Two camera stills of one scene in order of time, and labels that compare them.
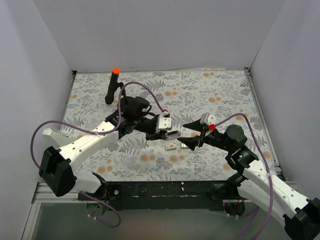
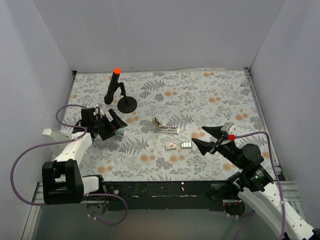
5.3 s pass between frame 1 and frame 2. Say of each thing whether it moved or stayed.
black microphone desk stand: stayed
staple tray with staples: stayed
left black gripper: moved
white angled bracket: stayed
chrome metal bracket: moved
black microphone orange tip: stayed
